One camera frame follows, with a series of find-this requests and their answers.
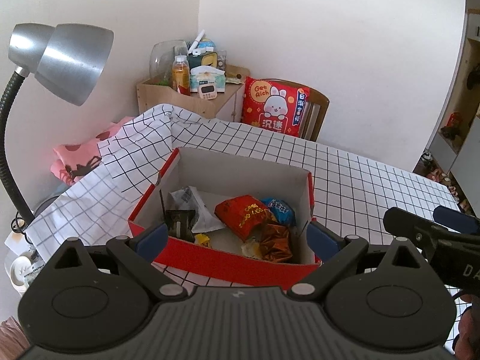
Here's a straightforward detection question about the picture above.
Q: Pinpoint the blue snack packet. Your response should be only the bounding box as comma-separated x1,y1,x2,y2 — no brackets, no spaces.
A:
260,197,295,227

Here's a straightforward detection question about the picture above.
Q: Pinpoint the dark olive snack bar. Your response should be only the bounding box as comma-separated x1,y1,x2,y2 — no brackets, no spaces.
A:
165,210,196,243

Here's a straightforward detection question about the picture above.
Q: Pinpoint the shiny red-brown snack bag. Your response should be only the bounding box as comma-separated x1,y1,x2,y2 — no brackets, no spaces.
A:
259,223,294,263

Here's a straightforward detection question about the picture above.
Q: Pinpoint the yellow triangular snack packet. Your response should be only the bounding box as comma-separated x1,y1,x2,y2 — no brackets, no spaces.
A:
194,233,212,249

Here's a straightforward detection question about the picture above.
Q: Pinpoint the white green snack packet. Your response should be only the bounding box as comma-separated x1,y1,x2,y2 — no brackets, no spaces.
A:
168,186,225,234

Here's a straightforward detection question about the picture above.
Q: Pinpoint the large red chips bag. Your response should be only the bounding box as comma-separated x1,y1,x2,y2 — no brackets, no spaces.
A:
214,195,277,242

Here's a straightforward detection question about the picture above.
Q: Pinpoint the orange white bread packet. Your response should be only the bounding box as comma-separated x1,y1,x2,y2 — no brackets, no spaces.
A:
241,237,263,260

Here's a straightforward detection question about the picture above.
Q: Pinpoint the person right hand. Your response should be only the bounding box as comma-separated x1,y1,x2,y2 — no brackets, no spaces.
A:
452,291,479,360

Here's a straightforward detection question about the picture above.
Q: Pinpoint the white black grid tablecloth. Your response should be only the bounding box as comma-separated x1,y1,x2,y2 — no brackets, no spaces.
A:
27,105,456,289

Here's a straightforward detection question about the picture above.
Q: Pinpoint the pink patterned cloth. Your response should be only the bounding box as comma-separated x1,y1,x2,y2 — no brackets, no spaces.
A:
50,117,133,186

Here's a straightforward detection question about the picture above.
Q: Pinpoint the brown wooden chair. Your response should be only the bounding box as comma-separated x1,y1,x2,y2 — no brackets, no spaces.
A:
265,79,329,141

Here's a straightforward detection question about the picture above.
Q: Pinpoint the red and white cardboard box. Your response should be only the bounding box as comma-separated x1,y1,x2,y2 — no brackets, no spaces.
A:
128,148,318,289

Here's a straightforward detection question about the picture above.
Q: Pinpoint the red rabbit cushion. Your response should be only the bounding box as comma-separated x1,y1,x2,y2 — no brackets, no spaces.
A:
241,77,310,137

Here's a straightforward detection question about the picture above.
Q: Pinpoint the light wooden side shelf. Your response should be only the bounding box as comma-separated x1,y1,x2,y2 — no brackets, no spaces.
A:
137,65,251,122

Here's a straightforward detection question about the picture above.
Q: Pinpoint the small white timer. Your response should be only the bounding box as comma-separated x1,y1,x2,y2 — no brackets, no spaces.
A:
198,83,218,101

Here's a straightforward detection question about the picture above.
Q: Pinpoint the silver desk lamp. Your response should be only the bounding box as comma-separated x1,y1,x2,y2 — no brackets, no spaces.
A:
0,22,116,229

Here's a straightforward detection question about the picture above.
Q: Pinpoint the orange drink bottle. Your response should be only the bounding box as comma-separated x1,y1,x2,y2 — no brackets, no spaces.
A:
172,55,191,96

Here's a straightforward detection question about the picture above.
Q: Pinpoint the white tissue box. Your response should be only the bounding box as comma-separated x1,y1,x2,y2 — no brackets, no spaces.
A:
190,65,226,93

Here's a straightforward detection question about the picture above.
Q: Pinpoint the clear glass bowl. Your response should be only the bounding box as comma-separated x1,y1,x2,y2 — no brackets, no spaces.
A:
149,40,188,86

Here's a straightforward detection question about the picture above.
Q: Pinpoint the white wall cabinet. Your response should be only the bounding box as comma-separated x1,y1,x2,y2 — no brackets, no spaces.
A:
415,8,479,215

